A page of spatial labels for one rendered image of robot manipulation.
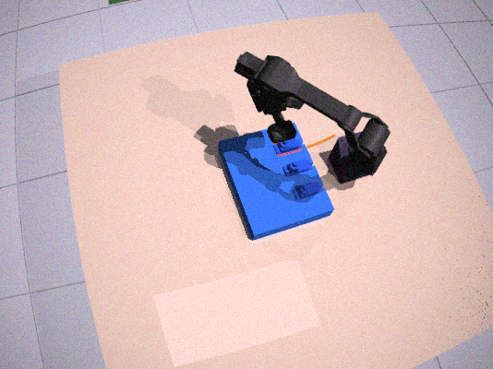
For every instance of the blue rectangular deck plate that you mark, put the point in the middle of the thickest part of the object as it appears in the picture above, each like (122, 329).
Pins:
(275, 192)

